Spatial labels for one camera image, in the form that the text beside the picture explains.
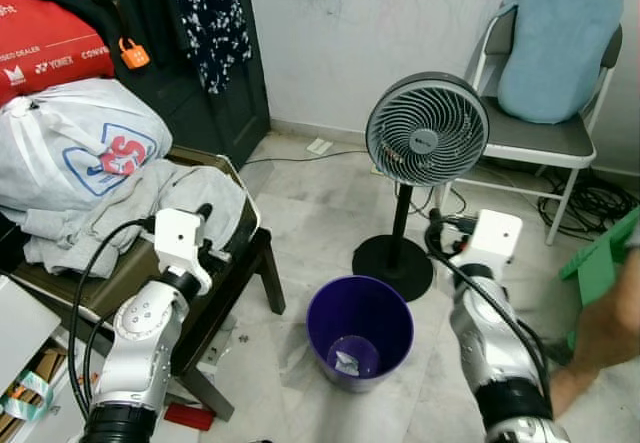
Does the small white paper wrapper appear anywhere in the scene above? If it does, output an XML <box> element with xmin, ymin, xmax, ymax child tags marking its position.
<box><xmin>335</xmin><ymin>338</ymin><xmax>373</xmax><ymax>374</ymax></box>

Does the dark wooden side table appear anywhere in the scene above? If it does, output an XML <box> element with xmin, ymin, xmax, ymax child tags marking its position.
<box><xmin>0</xmin><ymin>148</ymin><xmax>286</xmax><ymax>422</ymax></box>

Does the grey crumpled clothing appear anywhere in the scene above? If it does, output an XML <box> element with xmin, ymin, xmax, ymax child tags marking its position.
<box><xmin>20</xmin><ymin>158</ymin><xmax>249</xmax><ymax>279</ymax></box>

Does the white folding chair grey seat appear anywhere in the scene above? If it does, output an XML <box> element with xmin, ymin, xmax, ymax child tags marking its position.
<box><xmin>440</xmin><ymin>3</ymin><xmax>623</xmax><ymax>246</ymax></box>

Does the purple waste bin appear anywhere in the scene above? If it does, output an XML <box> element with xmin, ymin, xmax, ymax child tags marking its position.
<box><xmin>306</xmin><ymin>275</ymin><xmax>415</xmax><ymax>394</ymax></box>

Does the green plastic stool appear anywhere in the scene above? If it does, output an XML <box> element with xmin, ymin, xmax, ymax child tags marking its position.
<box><xmin>558</xmin><ymin>208</ymin><xmax>640</xmax><ymax>309</ymax></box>

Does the dark door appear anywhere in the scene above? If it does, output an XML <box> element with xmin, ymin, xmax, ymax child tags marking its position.
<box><xmin>50</xmin><ymin>0</ymin><xmax>271</xmax><ymax>169</ymax></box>

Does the white printed plastic bag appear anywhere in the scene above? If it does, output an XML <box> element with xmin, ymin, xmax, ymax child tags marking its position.
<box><xmin>0</xmin><ymin>78</ymin><xmax>173</xmax><ymax>212</ymax></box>

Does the red flat box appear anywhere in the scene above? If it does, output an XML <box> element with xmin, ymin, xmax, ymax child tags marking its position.
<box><xmin>163</xmin><ymin>403</ymin><xmax>216</xmax><ymax>432</ymax></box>

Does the person's bare leg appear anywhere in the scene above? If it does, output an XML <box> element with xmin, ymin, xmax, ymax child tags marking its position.
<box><xmin>545</xmin><ymin>248</ymin><xmax>640</xmax><ymax>419</ymax></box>

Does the orange padlock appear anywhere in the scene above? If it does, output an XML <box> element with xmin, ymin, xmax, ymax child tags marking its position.
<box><xmin>118</xmin><ymin>38</ymin><xmax>151</xmax><ymax>69</ymax></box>

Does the dark floral dress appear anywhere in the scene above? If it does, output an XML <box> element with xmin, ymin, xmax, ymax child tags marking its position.
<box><xmin>168</xmin><ymin>0</ymin><xmax>253</xmax><ymax>96</ymax></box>

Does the blue cushion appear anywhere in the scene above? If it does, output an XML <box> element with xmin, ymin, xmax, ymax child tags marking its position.
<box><xmin>497</xmin><ymin>0</ymin><xmax>623</xmax><ymax>124</ymax></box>

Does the red sports bag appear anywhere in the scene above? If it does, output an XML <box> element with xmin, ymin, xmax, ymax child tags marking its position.
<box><xmin>0</xmin><ymin>0</ymin><xmax>116</xmax><ymax>104</ymax></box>

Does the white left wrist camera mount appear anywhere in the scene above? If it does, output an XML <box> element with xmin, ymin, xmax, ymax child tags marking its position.
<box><xmin>152</xmin><ymin>208</ymin><xmax>213</xmax><ymax>294</ymax></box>

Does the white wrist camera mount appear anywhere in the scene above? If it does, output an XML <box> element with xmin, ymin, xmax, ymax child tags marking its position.
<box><xmin>152</xmin><ymin>208</ymin><xmax>213</xmax><ymax>294</ymax></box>
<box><xmin>470</xmin><ymin>211</ymin><xmax>524</xmax><ymax>274</ymax></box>

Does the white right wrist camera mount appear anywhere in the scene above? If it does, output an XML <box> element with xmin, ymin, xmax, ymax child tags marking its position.
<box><xmin>470</xmin><ymin>211</ymin><xmax>524</xmax><ymax>274</ymax></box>

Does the grey pedestal fan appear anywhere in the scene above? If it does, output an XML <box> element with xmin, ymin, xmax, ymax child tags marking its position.
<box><xmin>352</xmin><ymin>71</ymin><xmax>491</xmax><ymax>302</ymax></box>

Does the black floor cable bundle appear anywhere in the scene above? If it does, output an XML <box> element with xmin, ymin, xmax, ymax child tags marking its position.
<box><xmin>540</xmin><ymin>178</ymin><xmax>640</xmax><ymax>244</ymax></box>

